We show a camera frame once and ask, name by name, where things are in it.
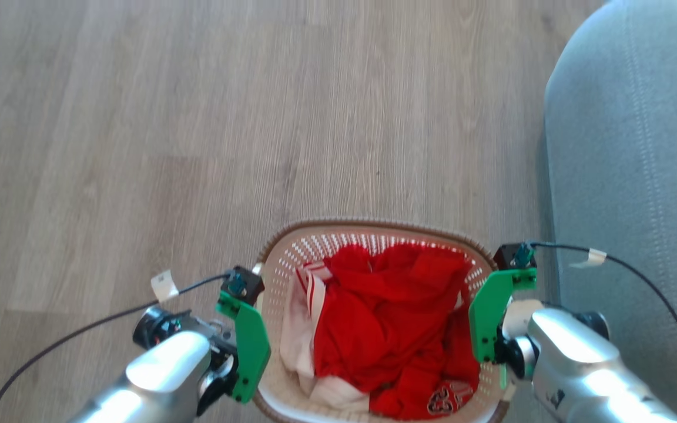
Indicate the white tape tag with print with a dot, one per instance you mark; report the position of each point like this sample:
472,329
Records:
164,286

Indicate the white garment with red stripes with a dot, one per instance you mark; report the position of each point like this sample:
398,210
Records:
298,329

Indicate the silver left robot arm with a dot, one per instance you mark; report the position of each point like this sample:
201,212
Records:
162,370

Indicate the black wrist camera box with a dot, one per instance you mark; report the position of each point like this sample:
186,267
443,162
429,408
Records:
512,256
247,283

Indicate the plain white tape tag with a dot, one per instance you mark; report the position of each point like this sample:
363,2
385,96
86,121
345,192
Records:
592,257

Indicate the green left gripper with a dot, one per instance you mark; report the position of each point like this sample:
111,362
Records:
252,346

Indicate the beige woven plastic laundry basket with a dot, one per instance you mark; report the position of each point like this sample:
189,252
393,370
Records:
291,247

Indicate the grey fabric sofa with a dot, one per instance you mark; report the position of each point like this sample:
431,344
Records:
632,147

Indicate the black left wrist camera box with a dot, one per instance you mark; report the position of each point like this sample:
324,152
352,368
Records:
247,283

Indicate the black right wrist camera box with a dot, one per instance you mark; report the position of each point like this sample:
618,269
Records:
512,256

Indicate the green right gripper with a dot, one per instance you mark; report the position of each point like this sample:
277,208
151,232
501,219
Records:
485,317

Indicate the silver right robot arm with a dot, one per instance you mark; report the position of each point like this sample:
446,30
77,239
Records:
573,364

